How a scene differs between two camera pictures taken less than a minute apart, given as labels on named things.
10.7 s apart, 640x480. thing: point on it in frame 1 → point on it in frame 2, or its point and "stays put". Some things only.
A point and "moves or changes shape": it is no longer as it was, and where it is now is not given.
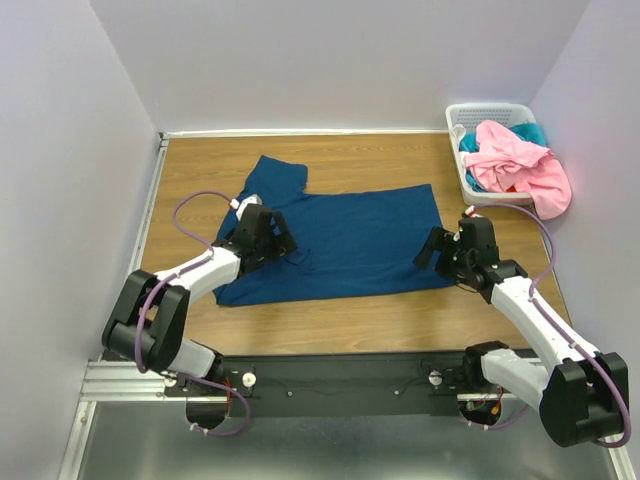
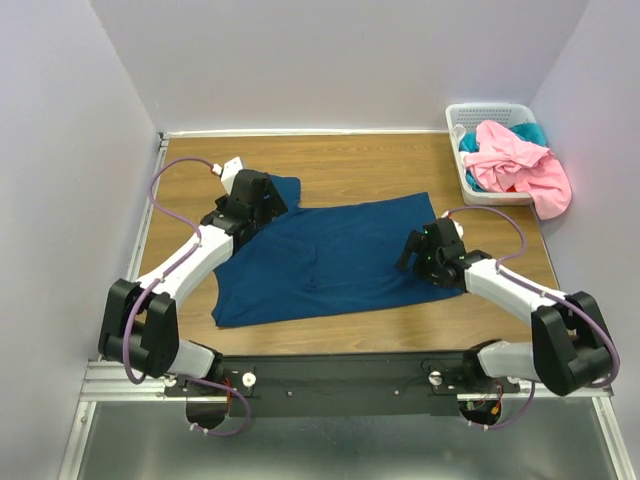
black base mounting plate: x=331 y=384 stays put
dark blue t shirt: x=346 y=241 moves or changes shape
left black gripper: x=282 y=243 → x=273 y=206
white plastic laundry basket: x=471 y=115 stays put
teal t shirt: x=470 y=144 stays put
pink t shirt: x=502 y=164 stays put
